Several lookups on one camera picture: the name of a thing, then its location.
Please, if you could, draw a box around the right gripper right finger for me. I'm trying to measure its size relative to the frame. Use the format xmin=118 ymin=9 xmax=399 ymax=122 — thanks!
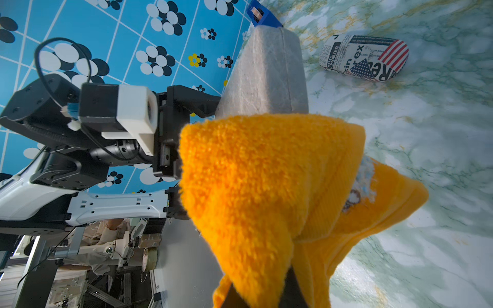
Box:
xmin=279 ymin=267 xmax=308 ymax=308

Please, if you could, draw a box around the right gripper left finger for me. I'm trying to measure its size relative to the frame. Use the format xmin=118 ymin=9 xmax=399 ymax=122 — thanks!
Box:
xmin=221 ymin=284 xmax=249 ymax=308

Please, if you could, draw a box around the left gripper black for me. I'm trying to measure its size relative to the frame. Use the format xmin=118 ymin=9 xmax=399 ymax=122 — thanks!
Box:
xmin=151 ymin=85 xmax=222 ymax=220

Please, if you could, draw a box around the orange towel cloth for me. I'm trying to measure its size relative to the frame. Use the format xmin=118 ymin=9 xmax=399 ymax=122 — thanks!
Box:
xmin=179 ymin=114 xmax=429 ymax=307

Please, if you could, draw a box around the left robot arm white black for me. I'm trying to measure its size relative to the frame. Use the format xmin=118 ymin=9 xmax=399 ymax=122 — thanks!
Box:
xmin=1 ymin=74 xmax=220 ymax=235

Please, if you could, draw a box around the blue tape dispenser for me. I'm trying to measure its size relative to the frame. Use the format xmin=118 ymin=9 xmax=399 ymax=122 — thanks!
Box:
xmin=246 ymin=0 xmax=283 ymax=28

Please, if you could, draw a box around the newspaper print pouch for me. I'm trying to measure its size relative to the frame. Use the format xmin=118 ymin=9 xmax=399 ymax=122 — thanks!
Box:
xmin=318 ymin=34 xmax=410 ymax=82

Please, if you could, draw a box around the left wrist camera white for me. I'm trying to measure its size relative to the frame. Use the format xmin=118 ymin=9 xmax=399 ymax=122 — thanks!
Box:
xmin=67 ymin=83 xmax=159 ymax=156

